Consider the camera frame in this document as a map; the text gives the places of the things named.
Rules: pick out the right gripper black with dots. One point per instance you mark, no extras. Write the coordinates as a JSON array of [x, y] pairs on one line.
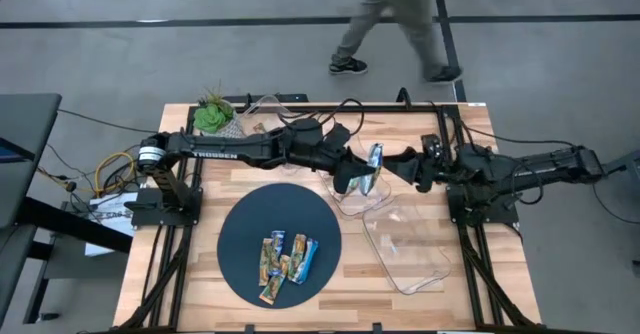
[[435, 171]]

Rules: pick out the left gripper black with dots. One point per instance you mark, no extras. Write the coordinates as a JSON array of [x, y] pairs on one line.
[[330, 155]]

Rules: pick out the blue-ended granola bar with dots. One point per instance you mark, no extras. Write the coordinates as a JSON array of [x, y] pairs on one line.
[[276, 251], [309, 261]]

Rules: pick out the red-ended green granola bar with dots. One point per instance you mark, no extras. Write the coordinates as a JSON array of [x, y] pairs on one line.
[[265, 269], [258, 128]]

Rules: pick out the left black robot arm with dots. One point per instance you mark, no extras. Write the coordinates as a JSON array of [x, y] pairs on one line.
[[225, 149]]

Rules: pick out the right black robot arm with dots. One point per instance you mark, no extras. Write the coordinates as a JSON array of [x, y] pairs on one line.
[[550, 166]]

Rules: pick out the clear plastic bin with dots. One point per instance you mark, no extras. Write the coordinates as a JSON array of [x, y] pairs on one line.
[[265, 109], [360, 206], [410, 254]]

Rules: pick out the black power bar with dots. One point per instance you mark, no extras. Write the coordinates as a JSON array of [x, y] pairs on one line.
[[295, 97]]

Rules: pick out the dark round plate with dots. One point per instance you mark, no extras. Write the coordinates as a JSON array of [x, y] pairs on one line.
[[240, 234]]

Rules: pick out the white pot with green plants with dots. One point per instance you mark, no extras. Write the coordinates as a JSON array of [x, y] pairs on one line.
[[212, 116]]

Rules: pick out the person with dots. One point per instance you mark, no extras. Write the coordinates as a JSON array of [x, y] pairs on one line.
[[410, 14]]

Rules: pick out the black table edge clamp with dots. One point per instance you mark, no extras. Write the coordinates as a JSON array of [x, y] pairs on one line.
[[248, 328], [377, 327]]

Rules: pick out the grey equipment base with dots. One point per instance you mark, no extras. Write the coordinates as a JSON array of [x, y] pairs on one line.
[[625, 164]]

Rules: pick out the white printed box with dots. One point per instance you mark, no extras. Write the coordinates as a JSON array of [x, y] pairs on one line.
[[107, 234]]

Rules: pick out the black side table base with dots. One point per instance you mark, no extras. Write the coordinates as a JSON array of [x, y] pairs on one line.
[[75, 226]]

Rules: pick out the dark grey side table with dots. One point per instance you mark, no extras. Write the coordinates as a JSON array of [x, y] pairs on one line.
[[25, 149]]

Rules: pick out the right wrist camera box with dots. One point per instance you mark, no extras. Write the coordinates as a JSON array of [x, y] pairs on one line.
[[431, 146]]

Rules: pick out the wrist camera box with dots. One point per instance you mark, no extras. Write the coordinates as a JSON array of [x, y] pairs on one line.
[[431, 146], [338, 135]]

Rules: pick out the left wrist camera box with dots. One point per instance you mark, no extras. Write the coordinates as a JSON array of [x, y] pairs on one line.
[[338, 135]]

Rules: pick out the black aluminium table frame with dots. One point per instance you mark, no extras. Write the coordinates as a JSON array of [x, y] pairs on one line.
[[477, 274]]

